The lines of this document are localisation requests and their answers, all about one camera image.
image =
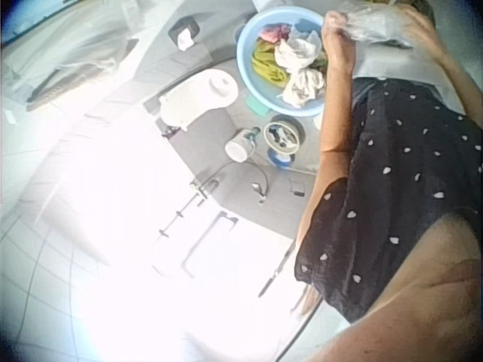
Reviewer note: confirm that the person's right hand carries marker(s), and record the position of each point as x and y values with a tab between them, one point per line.
409	22

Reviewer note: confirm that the black floor drain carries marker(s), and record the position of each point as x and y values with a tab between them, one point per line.
297	187

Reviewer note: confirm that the clear plastic bag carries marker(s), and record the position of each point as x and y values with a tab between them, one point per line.
371	24

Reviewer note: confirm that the blue round stand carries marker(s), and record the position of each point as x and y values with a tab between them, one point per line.
281	160

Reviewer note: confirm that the white crumpled cloth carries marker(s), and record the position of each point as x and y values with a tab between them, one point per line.
305	88
298	53

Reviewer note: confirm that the yellow-green cloth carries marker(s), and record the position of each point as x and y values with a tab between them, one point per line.
266	64

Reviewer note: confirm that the person's left hand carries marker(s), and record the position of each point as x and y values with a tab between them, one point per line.
336	30

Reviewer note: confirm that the green plastic item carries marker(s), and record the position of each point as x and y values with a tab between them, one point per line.
257	105

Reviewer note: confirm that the black tissue box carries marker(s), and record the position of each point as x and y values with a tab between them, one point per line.
181	30

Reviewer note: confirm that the white pipe with black clips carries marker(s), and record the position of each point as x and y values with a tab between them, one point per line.
180	215

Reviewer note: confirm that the blue cloth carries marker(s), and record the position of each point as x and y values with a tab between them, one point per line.
305	26

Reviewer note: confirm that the metal wall faucet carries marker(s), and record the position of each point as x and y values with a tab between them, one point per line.
203	187

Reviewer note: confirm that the person's left fingers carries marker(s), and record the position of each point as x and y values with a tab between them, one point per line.
334	20

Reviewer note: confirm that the pink cloth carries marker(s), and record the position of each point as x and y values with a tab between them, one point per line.
273	33

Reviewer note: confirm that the round bowl with items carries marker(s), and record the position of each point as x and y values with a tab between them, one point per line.
283	134

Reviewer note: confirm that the light grey cloth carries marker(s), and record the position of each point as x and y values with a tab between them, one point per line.
396	66

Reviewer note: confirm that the thin black rod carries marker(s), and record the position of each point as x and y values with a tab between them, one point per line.
275	271

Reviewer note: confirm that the white plastic cup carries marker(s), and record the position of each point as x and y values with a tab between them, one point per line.
238	148

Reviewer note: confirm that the hanging grey cloth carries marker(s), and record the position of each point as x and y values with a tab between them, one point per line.
71	56

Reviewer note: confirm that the light blue plastic basin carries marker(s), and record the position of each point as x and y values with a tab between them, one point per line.
244	71

